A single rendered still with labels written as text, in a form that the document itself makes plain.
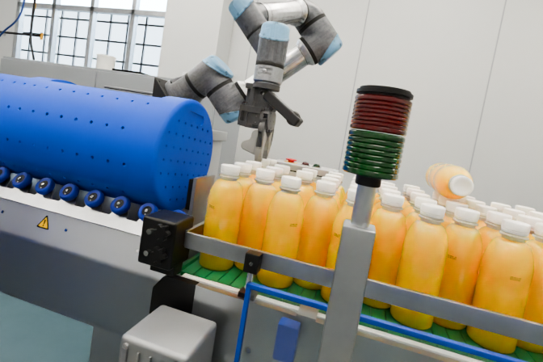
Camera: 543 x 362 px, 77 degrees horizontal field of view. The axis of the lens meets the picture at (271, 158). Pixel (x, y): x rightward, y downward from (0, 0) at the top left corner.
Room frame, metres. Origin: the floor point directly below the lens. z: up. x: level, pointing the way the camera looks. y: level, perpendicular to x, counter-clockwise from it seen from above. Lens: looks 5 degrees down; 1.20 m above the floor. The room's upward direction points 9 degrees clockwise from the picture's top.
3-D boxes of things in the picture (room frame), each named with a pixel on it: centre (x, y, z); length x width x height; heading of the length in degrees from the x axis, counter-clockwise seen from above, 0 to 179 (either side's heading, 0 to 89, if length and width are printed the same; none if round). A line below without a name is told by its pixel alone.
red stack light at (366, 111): (0.40, -0.12, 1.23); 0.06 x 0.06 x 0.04
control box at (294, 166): (1.08, -0.11, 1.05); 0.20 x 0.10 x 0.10; 75
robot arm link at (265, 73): (0.91, 0.04, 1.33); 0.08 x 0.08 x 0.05
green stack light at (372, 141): (0.40, -0.12, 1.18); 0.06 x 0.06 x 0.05
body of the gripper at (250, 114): (0.91, 0.05, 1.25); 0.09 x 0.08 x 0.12; 75
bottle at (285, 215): (0.66, -0.04, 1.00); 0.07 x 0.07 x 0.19
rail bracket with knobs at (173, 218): (0.64, 0.17, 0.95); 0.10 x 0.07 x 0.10; 165
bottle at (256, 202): (0.71, 0.01, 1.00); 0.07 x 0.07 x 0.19
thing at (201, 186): (0.85, 0.16, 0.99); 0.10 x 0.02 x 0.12; 165
